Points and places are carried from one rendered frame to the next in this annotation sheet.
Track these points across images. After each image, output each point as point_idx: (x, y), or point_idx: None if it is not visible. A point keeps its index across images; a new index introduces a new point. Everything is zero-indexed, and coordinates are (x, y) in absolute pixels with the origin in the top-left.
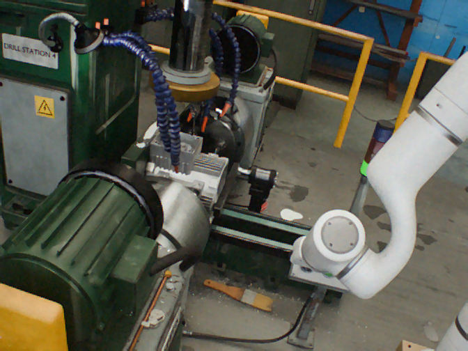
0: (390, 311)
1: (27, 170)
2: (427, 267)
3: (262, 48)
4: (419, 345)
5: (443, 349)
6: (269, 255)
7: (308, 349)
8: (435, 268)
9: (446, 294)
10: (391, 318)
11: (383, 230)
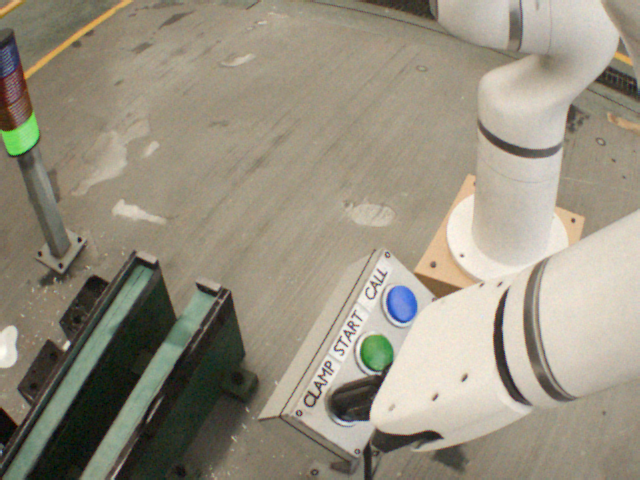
0: (302, 266)
1: None
2: (203, 152)
3: None
4: (431, 245)
5: (520, 205)
6: (141, 458)
7: (381, 460)
8: (209, 140)
9: (278, 147)
10: (322, 273)
11: (91, 192)
